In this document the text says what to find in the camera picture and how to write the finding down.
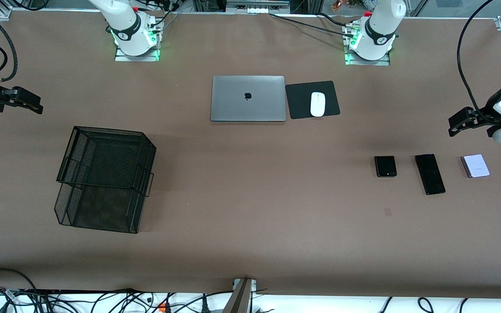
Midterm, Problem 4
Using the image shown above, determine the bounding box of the white leather flip phone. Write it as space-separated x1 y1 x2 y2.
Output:
461 154 491 178

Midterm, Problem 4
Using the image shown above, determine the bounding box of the long black slab phone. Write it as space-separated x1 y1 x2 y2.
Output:
414 153 446 196

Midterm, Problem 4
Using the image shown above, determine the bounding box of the black square flip phone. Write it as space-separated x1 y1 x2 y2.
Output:
374 155 397 178

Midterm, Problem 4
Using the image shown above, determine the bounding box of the white computer mouse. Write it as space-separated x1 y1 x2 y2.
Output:
310 91 326 117

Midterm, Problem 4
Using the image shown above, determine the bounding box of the black mouse pad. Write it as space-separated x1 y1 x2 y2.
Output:
285 80 341 120

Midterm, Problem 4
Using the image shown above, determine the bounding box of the grey closed laptop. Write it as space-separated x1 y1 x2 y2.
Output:
210 76 287 122

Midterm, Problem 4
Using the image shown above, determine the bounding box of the white power strip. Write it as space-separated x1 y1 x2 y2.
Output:
226 0 290 13

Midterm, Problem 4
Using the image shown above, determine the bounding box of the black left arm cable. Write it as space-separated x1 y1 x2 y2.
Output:
457 0 494 114

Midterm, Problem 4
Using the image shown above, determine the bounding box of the black wire mesh tray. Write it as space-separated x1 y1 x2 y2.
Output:
54 126 157 234

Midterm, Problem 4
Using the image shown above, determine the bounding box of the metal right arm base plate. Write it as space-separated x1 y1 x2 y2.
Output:
115 43 160 62

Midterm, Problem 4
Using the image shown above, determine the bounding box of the grey floor cable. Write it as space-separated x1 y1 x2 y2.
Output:
0 267 38 291

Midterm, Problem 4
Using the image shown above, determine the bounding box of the black table cable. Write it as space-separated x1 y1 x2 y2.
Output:
269 12 352 34

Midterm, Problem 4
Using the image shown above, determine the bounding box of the grey metal camera post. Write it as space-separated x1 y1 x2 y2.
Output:
222 278 257 313

